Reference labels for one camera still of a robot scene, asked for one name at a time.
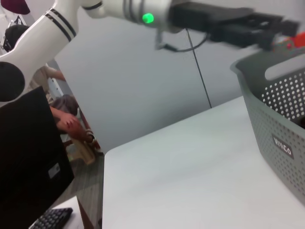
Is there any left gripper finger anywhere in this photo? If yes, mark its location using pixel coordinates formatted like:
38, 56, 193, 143
281, 20, 300, 36

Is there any black computer keyboard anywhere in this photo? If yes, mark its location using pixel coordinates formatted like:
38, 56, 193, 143
28, 207, 73, 229

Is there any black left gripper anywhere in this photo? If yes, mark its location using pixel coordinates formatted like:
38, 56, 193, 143
169, 1, 285, 51

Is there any black flat panel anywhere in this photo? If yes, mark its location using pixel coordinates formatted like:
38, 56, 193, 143
0, 85, 76, 229

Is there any black round background object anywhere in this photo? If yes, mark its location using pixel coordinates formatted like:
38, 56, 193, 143
4, 25, 30, 52

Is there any seated background person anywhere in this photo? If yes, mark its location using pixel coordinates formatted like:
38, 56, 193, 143
30, 65, 83, 141

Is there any maroon rounded object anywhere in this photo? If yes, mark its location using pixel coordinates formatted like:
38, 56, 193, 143
0, 0, 31, 15

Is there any grey perforated storage basket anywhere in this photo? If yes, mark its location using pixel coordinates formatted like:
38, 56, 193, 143
230, 35, 305, 207

